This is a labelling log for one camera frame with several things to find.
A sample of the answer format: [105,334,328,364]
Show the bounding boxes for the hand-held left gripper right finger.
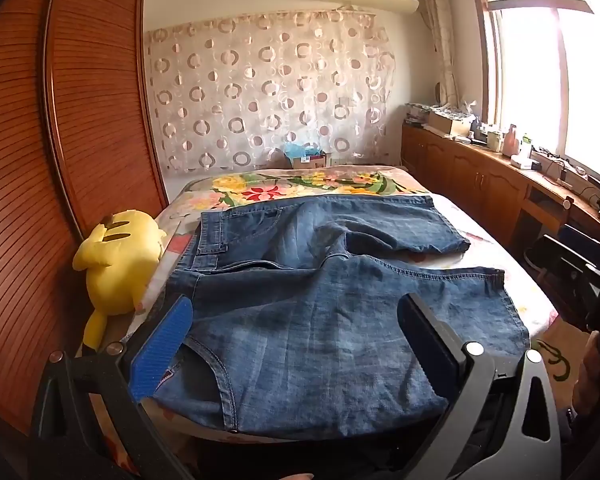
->
[396,292,563,480]

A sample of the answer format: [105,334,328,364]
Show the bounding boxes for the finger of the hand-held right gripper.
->
[525,232,600,286]

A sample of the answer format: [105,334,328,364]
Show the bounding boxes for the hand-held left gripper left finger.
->
[27,294,196,480]

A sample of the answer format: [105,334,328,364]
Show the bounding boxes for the blue denim pants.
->
[150,194,531,443]

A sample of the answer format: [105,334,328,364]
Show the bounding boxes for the person's right hand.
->
[572,330,600,413]

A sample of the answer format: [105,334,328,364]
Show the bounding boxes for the tan patterned rug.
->
[530,310,581,386]

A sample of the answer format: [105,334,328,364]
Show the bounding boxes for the long wooden cabinet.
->
[400,122,600,261]

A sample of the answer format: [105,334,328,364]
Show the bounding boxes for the yellow plush toy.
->
[72,208,167,351]

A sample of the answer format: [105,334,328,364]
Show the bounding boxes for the pink bottle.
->
[502,124,521,156]

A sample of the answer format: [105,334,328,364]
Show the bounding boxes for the large cardboard box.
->
[427,110,473,137]

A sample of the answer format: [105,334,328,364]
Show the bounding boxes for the window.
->
[467,0,600,181]

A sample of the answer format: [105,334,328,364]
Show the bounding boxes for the tan floral blanket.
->
[182,166,431,211]

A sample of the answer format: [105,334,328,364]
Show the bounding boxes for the small cardboard box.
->
[292,150,333,170]

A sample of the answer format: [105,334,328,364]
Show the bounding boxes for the pale window curtain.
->
[420,0,461,106]

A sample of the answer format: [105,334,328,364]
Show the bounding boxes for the wooden wardrobe sliding doors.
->
[0,0,170,436]

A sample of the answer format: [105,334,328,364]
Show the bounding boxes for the circle patterned wall cloth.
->
[145,7,398,176]

